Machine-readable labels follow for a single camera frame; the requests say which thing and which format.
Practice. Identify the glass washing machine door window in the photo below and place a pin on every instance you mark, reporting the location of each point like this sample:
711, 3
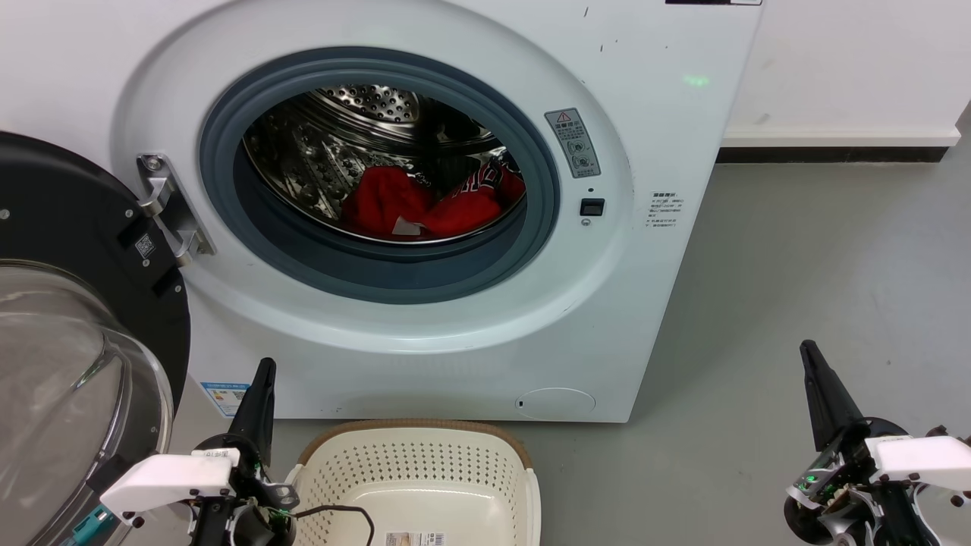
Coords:
53, 379

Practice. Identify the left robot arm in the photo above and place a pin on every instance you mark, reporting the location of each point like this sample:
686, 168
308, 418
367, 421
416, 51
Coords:
216, 527

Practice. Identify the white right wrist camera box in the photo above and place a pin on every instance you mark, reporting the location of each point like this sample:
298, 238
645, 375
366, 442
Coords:
922, 459

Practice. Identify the red sports jersey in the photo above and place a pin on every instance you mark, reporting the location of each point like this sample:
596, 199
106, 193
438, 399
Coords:
383, 197

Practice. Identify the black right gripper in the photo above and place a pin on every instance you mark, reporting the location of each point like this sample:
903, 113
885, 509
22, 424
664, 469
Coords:
831, 485

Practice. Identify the white front-load washing machine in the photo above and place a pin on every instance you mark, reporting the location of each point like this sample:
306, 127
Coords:
645, 303

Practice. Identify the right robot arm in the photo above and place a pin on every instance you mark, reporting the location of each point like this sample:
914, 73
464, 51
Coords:
903, 519

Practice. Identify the stainless steel washing machine drum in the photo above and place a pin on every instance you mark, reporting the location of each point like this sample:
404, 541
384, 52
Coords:
318, 152

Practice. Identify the round white filter cover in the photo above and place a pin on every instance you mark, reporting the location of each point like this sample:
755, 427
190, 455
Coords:
556, 404

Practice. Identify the grey rubber door gasket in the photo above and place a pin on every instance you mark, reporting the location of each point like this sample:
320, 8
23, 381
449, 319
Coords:
303, 258

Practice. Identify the teal connector plug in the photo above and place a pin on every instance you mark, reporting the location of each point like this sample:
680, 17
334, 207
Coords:
91, 525

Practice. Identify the black object with white label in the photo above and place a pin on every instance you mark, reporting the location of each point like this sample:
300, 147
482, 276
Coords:
713, 2

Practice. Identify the cream perforated laundry basket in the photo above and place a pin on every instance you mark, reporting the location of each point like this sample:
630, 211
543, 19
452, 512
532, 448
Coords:
425, 470

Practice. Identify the small printed text label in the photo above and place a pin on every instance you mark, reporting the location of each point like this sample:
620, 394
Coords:
664, 211

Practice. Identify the silver metal door hinge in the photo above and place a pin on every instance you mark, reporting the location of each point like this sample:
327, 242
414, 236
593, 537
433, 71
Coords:
171, 208

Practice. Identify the printed label with barcode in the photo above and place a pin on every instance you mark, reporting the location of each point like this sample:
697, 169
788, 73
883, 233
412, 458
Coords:
415, 539

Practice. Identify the white QR code sticker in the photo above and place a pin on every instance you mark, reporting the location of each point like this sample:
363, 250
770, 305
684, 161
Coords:
146, 246

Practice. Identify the grey warning label sticker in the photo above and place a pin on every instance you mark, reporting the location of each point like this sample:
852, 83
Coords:
573, 142

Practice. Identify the white and black baseboard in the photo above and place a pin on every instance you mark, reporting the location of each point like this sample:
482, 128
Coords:
834, 144

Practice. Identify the blue energy label sticker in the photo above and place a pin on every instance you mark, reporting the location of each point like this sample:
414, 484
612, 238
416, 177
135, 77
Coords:
225, 398

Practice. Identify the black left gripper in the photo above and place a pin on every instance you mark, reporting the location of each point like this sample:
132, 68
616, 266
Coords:
262, 485

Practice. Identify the black door latch socket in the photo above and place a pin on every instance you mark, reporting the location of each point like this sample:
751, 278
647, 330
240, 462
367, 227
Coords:
592, 207

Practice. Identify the black round washer door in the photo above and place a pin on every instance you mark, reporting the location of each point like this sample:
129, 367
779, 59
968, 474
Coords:
68, 205

